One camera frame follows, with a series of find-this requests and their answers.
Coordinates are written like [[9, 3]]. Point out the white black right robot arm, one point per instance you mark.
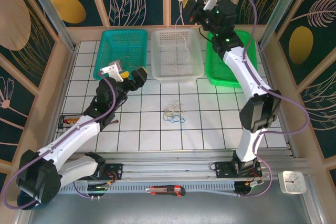
[[249, 77]]

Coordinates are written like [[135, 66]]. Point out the pile of rubber bands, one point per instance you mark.
[[168, 115]]

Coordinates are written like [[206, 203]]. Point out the white perforated plastic basket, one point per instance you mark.
[[157, 51]]

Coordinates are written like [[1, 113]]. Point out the white square clock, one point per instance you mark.
[[291, 182]]

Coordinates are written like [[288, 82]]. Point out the dark blue mug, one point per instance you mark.
[[25, 205]]

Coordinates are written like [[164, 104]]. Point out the aluminium frame post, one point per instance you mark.
[[50, 11], [281, 11]]

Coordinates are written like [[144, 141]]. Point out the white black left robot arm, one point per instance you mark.
[[78, 166]]

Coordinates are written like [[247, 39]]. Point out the grey table side rail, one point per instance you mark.
[[268, 64], [63, 90]]

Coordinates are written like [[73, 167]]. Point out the small controller board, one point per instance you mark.
[[98, 187], [246, 185]]

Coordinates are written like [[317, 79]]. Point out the green perforated plastic basket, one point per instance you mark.
[[218, 72]]

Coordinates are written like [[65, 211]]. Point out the teal perforated plastic basket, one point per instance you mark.
[[123, 32]]

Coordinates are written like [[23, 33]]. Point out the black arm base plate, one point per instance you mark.
[[116, 169], [223, 172]]

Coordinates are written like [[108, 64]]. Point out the orange black utility knife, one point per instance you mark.
[[165, 190]]

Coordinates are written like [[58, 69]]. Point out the aluminium mounting rail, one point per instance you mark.
[[170, 167]]

